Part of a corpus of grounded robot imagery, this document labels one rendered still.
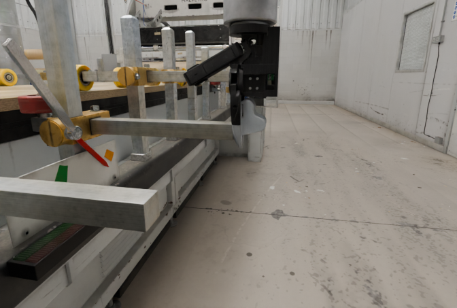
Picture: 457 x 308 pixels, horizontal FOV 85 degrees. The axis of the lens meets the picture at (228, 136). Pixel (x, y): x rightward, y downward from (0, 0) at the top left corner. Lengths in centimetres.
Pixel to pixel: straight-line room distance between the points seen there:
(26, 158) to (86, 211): 51
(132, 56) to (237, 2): 40
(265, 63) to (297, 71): 869
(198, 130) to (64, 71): 26
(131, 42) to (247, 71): 41
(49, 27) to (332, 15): 914
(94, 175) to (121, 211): 34
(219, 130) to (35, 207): 29
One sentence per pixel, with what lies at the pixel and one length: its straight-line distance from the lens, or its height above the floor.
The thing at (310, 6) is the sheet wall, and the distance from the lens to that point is 941.
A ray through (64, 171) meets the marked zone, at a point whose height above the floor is 78.
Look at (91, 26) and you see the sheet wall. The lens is 1145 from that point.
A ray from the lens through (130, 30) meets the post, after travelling 76.
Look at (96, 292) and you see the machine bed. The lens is 120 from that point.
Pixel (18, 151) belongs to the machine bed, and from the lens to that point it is 77.
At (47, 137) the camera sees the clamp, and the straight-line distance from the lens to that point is 56.
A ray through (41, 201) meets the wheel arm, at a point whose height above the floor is 82.
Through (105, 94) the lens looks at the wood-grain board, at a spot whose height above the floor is 88.
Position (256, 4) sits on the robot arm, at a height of 105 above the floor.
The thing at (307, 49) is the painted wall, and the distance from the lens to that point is 920.
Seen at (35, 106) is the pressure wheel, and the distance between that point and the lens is 63.
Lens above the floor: 95
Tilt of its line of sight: 14 degrees down
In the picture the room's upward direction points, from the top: straight up
